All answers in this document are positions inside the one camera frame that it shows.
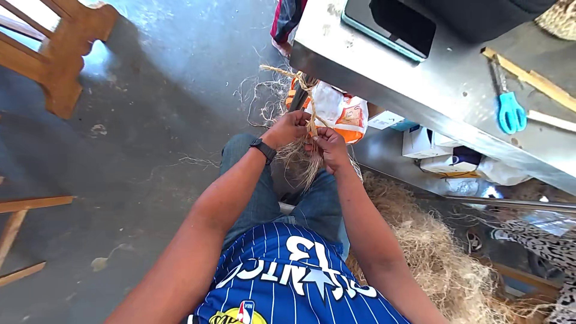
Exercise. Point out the person's right hand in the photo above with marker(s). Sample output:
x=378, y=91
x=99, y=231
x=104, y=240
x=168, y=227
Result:
x=335, y=150

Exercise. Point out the person's left hand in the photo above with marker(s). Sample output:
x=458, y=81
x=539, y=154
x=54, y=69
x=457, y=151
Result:
x=284, y=131

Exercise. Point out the person's right fingers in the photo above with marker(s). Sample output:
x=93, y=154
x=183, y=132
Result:
x=321, y=137

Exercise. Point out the person's left fingers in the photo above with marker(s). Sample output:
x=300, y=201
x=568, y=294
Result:
x=300, y=118

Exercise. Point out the person's left forearm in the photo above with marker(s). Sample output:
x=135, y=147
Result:
x=211, y=211

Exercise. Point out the person's right forearm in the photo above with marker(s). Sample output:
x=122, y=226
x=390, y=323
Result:
x=382, y=238

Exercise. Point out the white and orange bag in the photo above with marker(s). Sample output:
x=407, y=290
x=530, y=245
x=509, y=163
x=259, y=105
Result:
x=328, y=105

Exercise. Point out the person's legs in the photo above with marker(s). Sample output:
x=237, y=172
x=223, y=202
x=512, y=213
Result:
x=245, y=180

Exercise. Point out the metal table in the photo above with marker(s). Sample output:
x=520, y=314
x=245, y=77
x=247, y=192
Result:
x=391, y=85

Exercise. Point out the white box with dark print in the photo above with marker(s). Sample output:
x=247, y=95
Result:
x=445, y=163

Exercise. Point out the phone with teal case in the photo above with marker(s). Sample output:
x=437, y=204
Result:
x=391, y=27

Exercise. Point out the person's body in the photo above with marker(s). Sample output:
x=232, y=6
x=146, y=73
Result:
x=288, y=279

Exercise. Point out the pile of beige fibres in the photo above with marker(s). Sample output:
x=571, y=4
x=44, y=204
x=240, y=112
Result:
x=432, y=256

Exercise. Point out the clear plastic bag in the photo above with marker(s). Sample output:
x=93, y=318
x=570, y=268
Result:
x=501, y=172

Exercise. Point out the black bag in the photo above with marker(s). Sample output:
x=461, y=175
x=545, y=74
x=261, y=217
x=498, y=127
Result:
x=486, y=15

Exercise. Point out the long wooden strip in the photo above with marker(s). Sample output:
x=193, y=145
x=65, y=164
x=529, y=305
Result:
x=531, y=78

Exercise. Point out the pale narrow strip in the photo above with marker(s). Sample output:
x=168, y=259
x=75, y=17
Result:
x=551, y=120

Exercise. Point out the wooden chair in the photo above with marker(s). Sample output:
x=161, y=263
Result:
x=63, y=49

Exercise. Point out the wooden beam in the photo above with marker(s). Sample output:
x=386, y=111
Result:
x=526, y=279

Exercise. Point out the woven beige item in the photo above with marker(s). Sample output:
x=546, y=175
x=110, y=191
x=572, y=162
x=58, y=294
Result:
x=560, y=20

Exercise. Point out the wooden stool frame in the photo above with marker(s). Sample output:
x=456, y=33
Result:
x=15, y=225

